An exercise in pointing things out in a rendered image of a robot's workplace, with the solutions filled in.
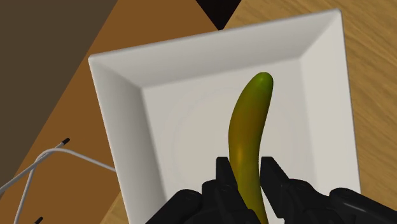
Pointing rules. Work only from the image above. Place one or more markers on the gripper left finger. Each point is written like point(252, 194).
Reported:
point(221, 189)

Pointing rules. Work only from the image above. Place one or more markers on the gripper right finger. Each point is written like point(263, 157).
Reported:
point(297, 195)

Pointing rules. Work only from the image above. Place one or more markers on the green yellow banana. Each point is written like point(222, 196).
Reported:
point(248, 133)

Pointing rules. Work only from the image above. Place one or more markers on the white square plate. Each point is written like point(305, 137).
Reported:
point(192, 102)

